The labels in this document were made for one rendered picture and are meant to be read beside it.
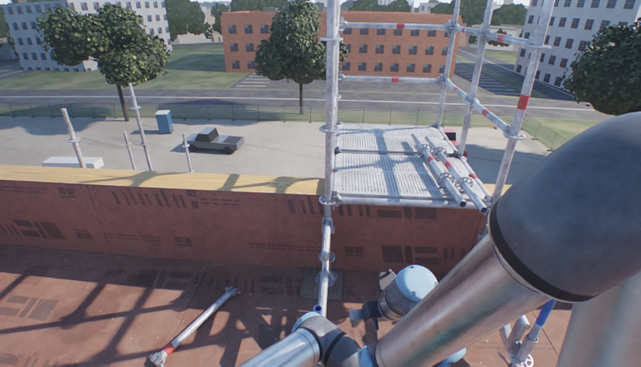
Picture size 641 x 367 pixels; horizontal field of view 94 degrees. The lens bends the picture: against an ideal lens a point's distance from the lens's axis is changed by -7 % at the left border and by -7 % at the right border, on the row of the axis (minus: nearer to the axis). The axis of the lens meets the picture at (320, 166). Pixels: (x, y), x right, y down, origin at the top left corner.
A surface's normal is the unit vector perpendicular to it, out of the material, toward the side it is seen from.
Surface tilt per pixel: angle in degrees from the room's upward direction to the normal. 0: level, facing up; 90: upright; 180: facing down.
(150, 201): 90
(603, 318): 91
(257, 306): 0
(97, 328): 0
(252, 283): 0
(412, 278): 19
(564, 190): 55
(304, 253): 90
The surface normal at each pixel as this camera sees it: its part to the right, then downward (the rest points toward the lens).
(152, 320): 0.00, -0.89
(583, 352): -0.98, 0.11
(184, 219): -0.07, 0.45
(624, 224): -0.33, 0.08
